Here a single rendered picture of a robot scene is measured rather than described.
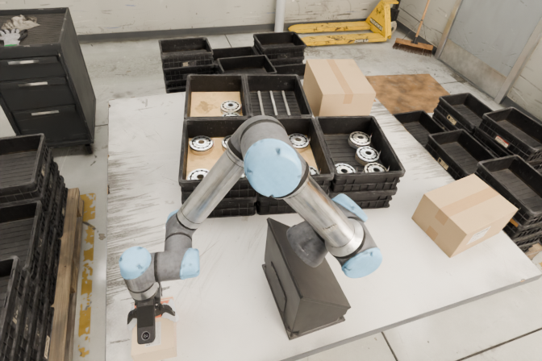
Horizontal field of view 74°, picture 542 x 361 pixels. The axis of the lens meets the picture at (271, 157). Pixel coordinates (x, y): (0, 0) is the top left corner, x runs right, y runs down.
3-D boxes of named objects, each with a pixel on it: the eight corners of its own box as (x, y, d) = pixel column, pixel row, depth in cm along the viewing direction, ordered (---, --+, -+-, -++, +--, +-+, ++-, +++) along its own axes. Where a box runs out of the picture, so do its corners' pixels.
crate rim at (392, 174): (405, 176, 145) (407, 172, 144) (334, 180, 141) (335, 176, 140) (373, 118, 175) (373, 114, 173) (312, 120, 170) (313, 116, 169)
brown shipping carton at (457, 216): (449, 258, 142) (467, 234, 132) (410, 217, 156) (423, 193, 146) (498, 233, 154) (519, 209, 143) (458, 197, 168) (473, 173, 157)
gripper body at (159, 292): (164, 290, 111) (158, 269, 103) (164, 317, 104) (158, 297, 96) (138, 294, 109) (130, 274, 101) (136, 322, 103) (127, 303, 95)
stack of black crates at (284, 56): (289, 75, 356) (294, 31, 326) (300, 91, 335) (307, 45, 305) (251, 79, 345) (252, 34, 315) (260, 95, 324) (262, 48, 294)
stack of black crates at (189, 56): (209, 83, 334) (206, 36, 304) (215, 100, 314) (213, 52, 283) (164, 87, 323) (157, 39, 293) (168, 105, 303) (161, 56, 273)
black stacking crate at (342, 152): (398, 192, 152) (406, 173, 144) (330, 196, 148) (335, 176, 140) (367, 134, 181) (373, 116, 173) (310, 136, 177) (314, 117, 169)
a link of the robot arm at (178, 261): (198, 231, 98) (156, 235, 96) (198, 263, 89) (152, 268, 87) (199, 251, 103) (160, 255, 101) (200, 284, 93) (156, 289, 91)
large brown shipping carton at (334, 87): (367, 122, 208) (376, 93, 194) (317, 124, 203) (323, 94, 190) (346, 86, 237) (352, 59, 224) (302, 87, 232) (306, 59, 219)
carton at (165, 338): (177, 356, 109) (174, 346, 104) (135, 365, 107) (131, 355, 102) (175, 306, 120) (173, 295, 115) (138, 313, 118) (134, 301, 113)
